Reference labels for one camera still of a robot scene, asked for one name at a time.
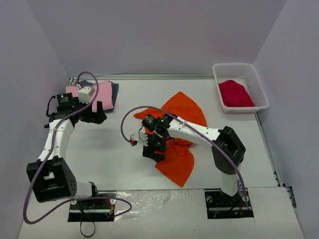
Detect orange t shirt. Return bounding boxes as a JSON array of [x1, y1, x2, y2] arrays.
[[134, 91, 208, 188]]

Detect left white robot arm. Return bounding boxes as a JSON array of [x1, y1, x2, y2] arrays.
[[26, 93, 107, 208]]

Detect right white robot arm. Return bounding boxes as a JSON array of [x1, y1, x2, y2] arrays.
[[131, 113, 247, 206]]

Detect pink folded t shirt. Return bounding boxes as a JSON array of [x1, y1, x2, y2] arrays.
[[65, 81, 114, 112]]

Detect dark blue folded t shirt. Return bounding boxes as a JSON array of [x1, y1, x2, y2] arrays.
[[79, 80, 119, 113]]

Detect red t shirt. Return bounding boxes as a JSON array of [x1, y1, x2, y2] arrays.
[[218, 80, 255, 108]]

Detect white plastic basket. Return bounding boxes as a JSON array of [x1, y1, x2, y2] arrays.
[[212, 63, 269, 114]]

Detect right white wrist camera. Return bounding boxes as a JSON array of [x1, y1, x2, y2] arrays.
[[129, 131, 148, 146]]

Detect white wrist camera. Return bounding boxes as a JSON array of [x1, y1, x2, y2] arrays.
[[78, 87, 95, 104], [129, 131, 148, 146]]

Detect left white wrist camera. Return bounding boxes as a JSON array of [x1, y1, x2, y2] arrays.
[[78, 87, 95, 104]]

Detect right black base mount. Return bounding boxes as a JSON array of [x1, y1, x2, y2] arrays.
[[204, 189, 254, 220]]

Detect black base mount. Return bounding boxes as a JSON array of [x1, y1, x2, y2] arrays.
[[68, 199, 116, 222], [204, 189, 254, 220]]

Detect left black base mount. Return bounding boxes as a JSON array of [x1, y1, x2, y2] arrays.
[[68, 199, 116, 222]]

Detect thin black cable loop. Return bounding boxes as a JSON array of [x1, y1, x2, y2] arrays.
[[79, 209, 96, 237]]

